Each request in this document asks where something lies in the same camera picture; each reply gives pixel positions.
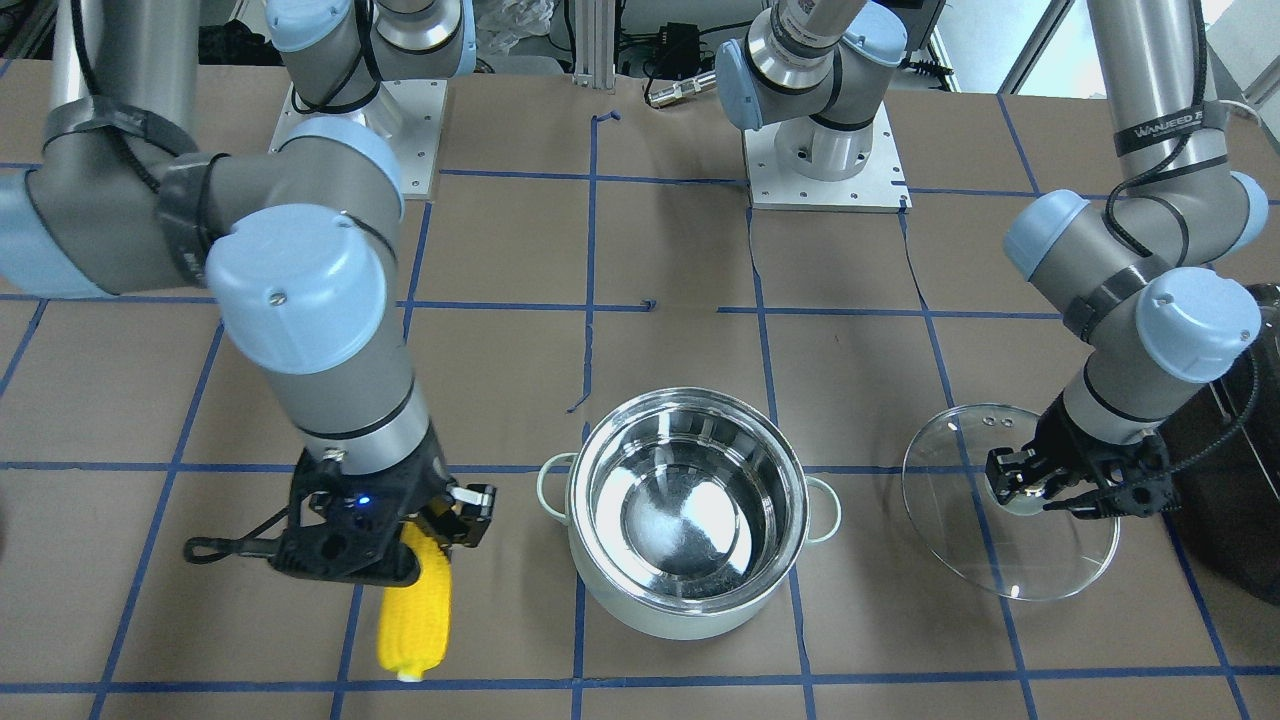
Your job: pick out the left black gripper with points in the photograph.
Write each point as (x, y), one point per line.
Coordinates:
(1062, 442)

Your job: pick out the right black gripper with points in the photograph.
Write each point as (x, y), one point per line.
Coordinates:
(431, 482)

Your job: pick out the glass pot lid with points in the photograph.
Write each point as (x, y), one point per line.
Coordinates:
(1016, 550)

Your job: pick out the yellow toy corn cob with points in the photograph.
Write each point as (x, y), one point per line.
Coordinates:
(414, 628)

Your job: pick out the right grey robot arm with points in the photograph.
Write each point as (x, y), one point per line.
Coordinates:
(296, 246)

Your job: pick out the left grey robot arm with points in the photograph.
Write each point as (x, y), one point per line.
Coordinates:
(1131, 278)

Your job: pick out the pale green steel pot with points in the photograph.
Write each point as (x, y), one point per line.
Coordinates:
(685, 510)

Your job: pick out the black rice cooker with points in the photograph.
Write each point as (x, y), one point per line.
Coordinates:
(1229, 516)

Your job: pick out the black power adapter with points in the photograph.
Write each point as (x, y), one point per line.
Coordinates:
(677, 52)

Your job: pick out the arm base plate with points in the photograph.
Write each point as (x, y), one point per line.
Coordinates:
(398, 130)
(799, 165)

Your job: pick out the silver cable connector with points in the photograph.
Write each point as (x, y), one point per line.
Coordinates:
(681, 91)

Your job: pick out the aluminium frame post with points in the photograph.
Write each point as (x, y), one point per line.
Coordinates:
(596, 26)

